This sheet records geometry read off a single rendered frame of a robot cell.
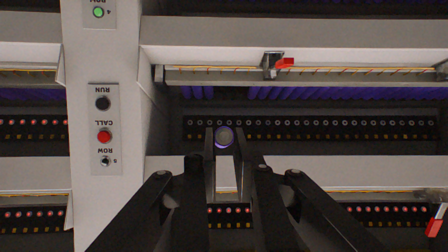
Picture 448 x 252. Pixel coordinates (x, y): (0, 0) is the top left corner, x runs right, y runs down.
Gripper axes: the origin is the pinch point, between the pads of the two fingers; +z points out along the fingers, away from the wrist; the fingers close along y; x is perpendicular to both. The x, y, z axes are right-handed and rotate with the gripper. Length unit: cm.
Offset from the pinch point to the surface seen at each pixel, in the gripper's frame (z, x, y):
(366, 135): 28.4, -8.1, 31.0
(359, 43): 16.1, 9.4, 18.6
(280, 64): 10.8, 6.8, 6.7
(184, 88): 23.1, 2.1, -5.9
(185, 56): 18.0, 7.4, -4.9
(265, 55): 17.0, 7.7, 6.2
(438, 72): 18.9, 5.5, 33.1
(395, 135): 28.4, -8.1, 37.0
